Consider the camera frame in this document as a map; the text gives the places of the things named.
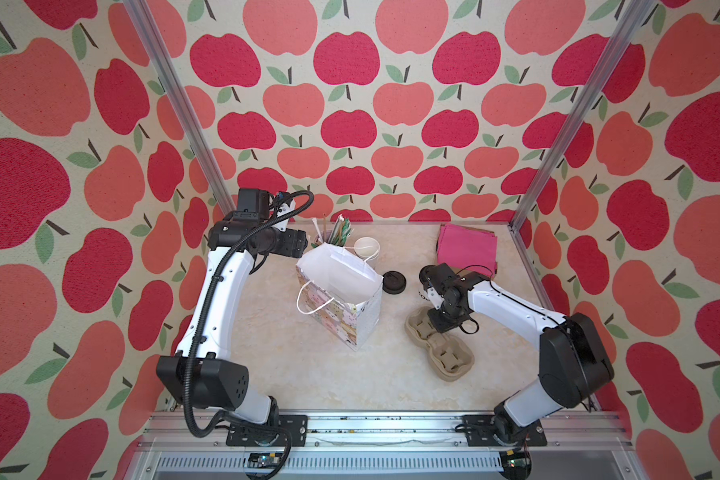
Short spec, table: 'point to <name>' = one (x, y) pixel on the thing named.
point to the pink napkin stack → (473, 250)
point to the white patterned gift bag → (342, 289)
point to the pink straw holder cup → (318, 242)
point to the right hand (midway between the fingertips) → (447, 323)
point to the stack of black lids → (394, 282)
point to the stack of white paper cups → (366, 248)
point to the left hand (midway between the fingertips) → (297, 240)
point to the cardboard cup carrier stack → (449, 356)
